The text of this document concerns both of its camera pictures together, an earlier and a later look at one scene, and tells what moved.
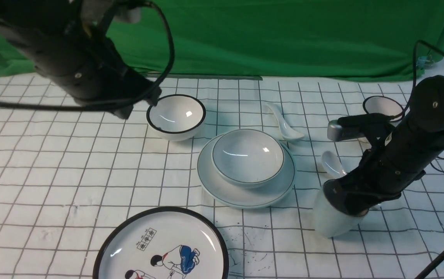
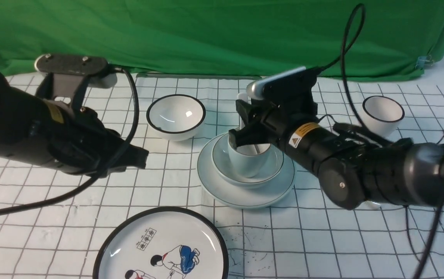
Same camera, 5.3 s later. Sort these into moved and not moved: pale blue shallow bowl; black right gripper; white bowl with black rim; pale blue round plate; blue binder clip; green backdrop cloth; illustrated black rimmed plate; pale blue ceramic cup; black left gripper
Moved: black right gripper; pale blue ceramic cup; black left gripper
Not moved: green backdrop cloth; white bowl with black rim; blue binder clip; illustrated black rimmed plate; pale blue shallow bowl; pale blue round plate
